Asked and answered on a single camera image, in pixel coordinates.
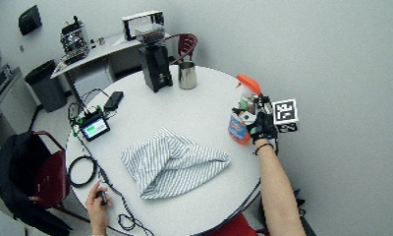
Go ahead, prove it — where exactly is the black waste bin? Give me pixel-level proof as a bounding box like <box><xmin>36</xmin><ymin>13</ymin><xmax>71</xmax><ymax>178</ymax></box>
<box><xmin>24</xmin><ymin>59</ymin><xmax>68</xmax><ymax>113</ymax></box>

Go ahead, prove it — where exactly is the red chair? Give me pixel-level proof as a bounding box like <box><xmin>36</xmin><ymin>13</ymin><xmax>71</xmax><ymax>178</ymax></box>
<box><xmin>28</xmin><ymin>130</ymin><xmax>92</xmax><ymax>224</ymax></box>
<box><xmin>163</xmin><ymin>32</ymin><xmax>199</xmax><ymax>66</ymax></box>

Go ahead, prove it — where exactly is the black wall box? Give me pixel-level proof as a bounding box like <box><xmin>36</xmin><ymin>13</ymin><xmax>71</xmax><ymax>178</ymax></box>
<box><xmin>18</xmin><ymin>4</ymin><xmax>43</xmax><ymax>36</ymax></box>

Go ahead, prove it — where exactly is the red seat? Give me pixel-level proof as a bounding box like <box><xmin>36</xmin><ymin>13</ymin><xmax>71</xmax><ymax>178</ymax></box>
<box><xmin>205</xmin><ymin>212</ymin><xmax>269</xmax><ymax>236</ymax></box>

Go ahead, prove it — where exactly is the microwave oven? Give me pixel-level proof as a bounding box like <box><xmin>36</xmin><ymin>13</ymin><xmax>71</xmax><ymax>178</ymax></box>
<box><xmin>0</xmin><ymin>63</ymin><xmax>15</xmax><ymax>100</ymax></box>

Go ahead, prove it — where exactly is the espresso machine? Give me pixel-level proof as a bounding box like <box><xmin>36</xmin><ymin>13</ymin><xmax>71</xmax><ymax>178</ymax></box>
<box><xmin>58</xmin><ymin>15</ymin><xmax>92</xmax><ymax>66</ymax></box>

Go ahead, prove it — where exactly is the white marker cube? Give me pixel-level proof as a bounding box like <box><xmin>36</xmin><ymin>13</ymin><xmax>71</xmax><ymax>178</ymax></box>
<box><xmin>272</xmin><ymin>98</ymin><xmax>301</xmax><ymax>134</ymax></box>

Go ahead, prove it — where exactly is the steel milk jug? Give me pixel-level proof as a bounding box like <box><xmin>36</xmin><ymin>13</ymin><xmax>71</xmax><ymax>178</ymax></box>
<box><xmin>177</xmin><ymin>61</ymin><xmax>199</xmax><ymax>90</ymax></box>

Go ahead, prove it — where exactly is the braided black cable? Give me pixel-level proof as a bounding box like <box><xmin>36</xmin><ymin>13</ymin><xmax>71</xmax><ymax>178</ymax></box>
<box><xmin>72</xmin><ymin>130</ymin><xmax>157</xmax><ymax>236</ymax></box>

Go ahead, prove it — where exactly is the black coffee grinder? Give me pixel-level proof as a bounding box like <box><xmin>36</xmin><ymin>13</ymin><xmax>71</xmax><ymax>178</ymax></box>
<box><xmin>134</xmin><ymin>23</ymin><xmax>176</xmax><ymax>93</ymax></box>

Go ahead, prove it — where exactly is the coiled black cable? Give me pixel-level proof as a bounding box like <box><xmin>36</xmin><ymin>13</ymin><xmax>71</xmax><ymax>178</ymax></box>
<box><xmin>67</xmin><ymin>154</ymin><xmax>99</xmax><ymax>189</ymax></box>

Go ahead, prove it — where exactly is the grey side table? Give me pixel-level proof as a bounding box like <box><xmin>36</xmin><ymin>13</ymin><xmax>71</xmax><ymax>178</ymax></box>
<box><xmin>50</xmin><ymin>30</ymin><xmax>173</xmax><ymax>100</ymax></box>

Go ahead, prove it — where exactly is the small screen device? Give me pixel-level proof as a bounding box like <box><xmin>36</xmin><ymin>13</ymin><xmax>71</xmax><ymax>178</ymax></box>
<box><xmin>76</xmin><ymin>109</ymin><xmax>112</xmax><ymax>143</ymax></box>

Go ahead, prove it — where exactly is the black power bank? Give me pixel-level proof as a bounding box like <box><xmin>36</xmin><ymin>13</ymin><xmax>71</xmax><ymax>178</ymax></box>
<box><xmin>103</xmin><ymin>90</ymin><xmax>124</xmax><ymax>112</ymax></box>

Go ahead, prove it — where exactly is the black jacket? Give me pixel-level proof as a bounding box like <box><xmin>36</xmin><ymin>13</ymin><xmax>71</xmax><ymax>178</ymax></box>
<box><xmin>0</xmin><ymin>131</ymin><xmax>74</xmax><ymax>236</ymax></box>

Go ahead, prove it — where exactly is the white framed box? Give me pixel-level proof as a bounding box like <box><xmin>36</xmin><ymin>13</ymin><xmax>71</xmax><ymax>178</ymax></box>
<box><xmin>119</xmin><ymin>10</ymin><xmax>167</xmax><ymax>42</ymax></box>

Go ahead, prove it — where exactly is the spray bottle with orange trigger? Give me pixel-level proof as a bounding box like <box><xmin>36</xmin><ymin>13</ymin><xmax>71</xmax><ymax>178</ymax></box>
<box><xmin>227</xmin><ymin>74</ymin><xmax>265</xmax><ymax>146</ymax></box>

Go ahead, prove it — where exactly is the small black clicker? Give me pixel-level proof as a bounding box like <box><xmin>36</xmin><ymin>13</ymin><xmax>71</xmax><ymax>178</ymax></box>
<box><xmin>96</xmin><ymin>190</ymin><xmax>111</xmax><ymax>207</ymax></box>

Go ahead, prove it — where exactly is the grey striped cloth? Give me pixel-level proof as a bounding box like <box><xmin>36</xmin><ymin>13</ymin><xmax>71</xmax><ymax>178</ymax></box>
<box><xmin>119</xmin><ymin>127</ymin><xmax>232</xmax><ymax>201</ymax></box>

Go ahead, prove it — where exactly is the black wristband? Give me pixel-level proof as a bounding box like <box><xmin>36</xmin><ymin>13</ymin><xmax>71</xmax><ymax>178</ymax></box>
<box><xmin>253</xmin><ymin>143</ymin><xmax>276</xmax><ymax>156</ymax></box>

